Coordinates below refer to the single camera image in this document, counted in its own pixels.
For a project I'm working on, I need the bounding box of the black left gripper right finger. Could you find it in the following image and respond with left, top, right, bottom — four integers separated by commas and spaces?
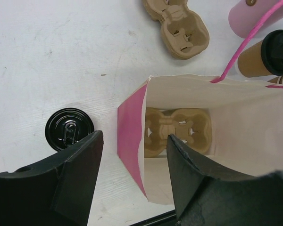
166, 135, 283, 226

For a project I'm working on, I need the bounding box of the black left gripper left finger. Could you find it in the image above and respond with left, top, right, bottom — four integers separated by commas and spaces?
0, 130, 104, 226

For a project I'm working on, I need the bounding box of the single brown pulp cup carrier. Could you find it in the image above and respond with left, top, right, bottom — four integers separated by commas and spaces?
144, 107, 212, 158

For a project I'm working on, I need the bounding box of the pink paper gift bag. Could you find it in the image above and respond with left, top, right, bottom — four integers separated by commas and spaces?
117, 0, 283, 205

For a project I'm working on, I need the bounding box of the brown paper coffee cup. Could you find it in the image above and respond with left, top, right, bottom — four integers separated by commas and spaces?
237, 39, 276, 78

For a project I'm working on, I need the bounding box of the black plastic cup lid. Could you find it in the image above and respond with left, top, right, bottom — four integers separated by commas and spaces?
261, 30, 283, 76

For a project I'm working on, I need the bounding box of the stack of brown paper cups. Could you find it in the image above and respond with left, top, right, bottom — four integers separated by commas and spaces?
269, 76, 283, 85

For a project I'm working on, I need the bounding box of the brown pulp cup carrier stack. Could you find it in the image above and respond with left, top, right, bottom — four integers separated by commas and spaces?
142, 0, 210, 60

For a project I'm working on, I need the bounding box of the pink straw holder cup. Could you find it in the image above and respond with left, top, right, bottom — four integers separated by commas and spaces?
228, 0, 283, 38

